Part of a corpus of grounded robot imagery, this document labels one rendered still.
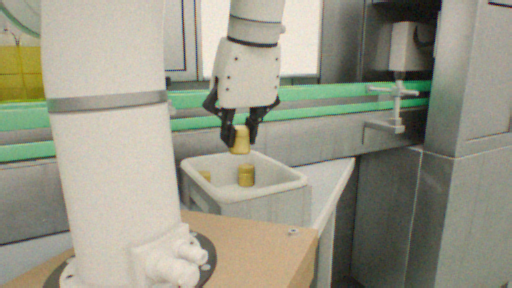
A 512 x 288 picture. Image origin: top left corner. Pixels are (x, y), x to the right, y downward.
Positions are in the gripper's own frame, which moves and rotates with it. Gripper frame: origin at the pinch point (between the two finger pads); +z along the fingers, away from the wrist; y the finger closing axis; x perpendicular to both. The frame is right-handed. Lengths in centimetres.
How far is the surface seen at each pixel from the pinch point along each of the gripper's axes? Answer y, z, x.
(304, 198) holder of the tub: -9.0, 8.9, 9.7
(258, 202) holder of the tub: 0.1, 7.8, 9.1
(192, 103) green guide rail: 0.1, 4.4, -22.5
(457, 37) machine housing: -75, -16, -13
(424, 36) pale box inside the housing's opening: -98, -11, -38
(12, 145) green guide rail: 33.0, 5.3, -13.1
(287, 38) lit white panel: -37, -7, -42
